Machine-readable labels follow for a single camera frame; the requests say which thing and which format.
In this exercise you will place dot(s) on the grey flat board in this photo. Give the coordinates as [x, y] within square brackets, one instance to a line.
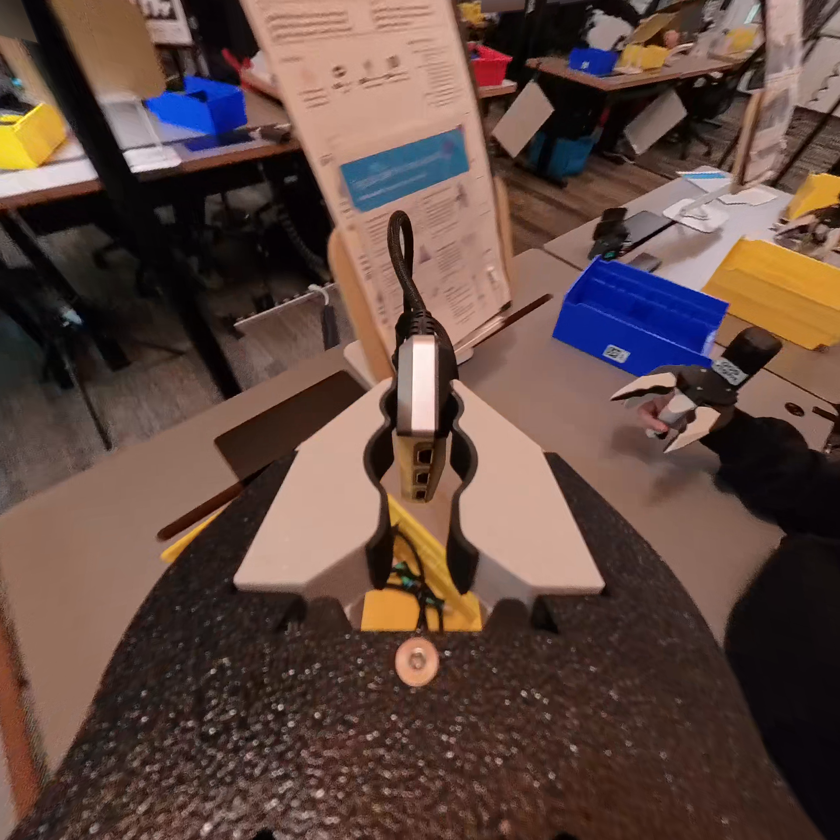
[522, 118]
[656, 121]

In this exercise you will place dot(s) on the person's right forearm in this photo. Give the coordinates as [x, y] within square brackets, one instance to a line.
[768, 459]

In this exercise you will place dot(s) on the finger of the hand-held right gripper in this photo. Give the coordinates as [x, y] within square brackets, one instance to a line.
[692, 428]
[646, 387]

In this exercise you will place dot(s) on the black desk frame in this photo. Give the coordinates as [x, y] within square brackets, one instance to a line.
[98, 164]

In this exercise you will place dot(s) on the blue plastic bin with label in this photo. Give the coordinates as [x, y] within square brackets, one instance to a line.
[630, 334]

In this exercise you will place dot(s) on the printed standing board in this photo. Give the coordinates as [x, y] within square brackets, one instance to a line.
[774, 92]

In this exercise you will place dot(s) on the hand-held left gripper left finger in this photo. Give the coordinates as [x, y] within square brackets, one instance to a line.
[308, 525]

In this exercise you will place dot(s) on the person's dark clothing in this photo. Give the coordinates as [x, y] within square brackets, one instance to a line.
[787, 656]

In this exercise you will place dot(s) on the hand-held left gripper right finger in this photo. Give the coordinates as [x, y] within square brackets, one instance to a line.
[531, 525]

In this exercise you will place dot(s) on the red plastic bin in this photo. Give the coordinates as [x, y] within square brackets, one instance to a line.
[489, 65]

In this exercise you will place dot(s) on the yellow plastic bin with divider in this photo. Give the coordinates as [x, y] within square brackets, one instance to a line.
[387, 613]

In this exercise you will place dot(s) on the small grey phone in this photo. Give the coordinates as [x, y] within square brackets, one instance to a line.
[646, 262]

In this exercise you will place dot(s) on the person's right hand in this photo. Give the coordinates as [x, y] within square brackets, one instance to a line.
[649, 417]

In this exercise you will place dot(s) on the blue storage crate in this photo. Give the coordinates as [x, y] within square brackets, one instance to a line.
[558, 154]

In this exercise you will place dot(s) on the white monitor stand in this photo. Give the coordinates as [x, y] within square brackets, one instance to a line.
[695, 213]

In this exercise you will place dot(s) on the printed instruction board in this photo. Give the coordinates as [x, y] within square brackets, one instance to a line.
[394, 98]

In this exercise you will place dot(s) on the brown cardboard box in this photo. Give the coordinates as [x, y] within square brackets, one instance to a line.
[108, 46]

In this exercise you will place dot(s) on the large yellow plastic bin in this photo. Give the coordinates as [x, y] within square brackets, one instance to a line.
[768, 295]

